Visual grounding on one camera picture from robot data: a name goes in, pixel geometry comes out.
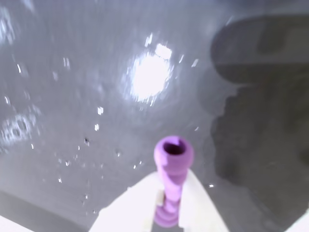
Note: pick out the purple pen grip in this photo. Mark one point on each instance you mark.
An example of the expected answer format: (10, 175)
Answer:
(172, 157)

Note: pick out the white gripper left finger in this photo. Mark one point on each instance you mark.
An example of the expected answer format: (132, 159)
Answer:
(130, 207)

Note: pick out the dark glossy table mat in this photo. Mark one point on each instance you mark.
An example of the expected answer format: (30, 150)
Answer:
(96, 84)

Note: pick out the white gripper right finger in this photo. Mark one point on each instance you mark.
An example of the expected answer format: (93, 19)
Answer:
(202, 207)

